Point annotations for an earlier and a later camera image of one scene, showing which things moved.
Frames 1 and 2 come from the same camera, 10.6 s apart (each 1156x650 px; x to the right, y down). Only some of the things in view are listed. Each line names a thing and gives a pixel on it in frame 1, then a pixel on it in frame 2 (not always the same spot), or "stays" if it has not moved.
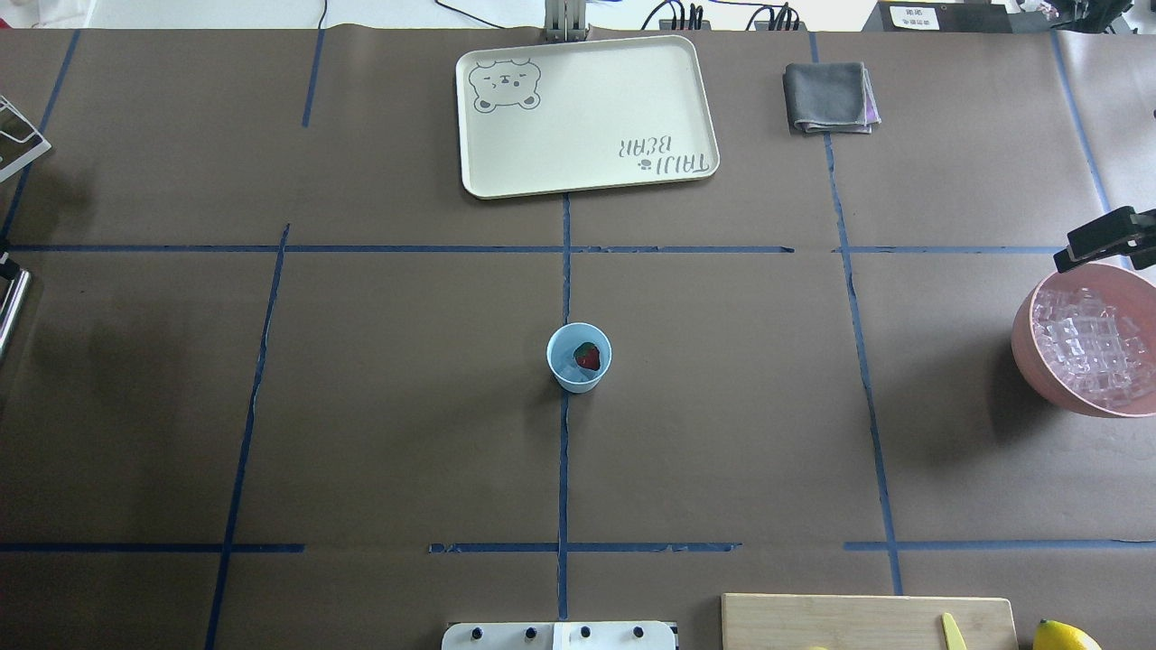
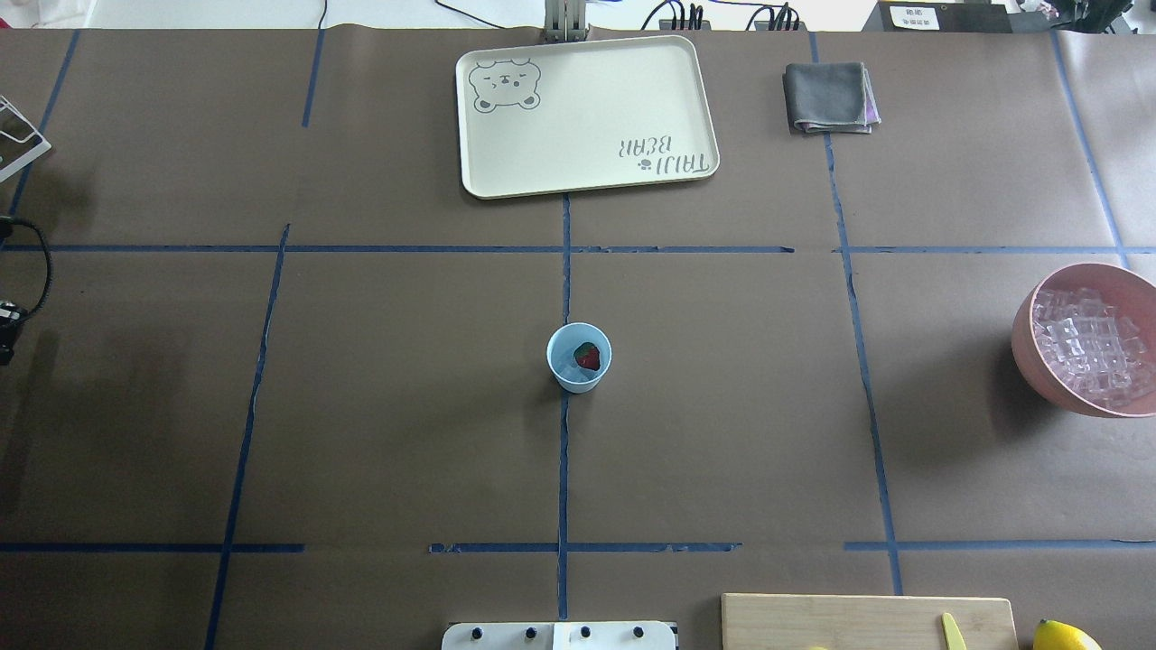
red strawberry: x=587 y=355 stays
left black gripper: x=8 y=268 to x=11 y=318
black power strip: x=770 y=20 stays
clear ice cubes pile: x=1093 y=346 stays
